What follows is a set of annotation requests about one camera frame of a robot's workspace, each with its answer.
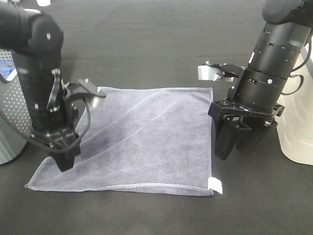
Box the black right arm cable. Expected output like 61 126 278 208
280 36 313 96

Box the cream white plastic basket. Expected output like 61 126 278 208
275 55 313 165

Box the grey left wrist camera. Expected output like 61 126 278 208
64 78 106 108

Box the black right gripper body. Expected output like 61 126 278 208
208 92 285 125

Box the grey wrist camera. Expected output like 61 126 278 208
64 78 106 108
198 61 245 82

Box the grey-blue microfibre towel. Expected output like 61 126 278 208
26 87 223 196

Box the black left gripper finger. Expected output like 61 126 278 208
54 153 75 172

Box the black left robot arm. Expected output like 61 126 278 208
0 1 106 172

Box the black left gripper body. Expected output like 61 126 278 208
30 129 81 159

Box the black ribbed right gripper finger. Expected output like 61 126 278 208
236 118 278 155
214 119 251 161

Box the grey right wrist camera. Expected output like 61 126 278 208
198 61 245 82

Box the blue cloth in grey basket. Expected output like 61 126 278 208
0 65 17 81

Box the grey perforated plastic basket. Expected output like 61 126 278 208
0 49 30 165

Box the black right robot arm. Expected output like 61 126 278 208
205 0 313 160

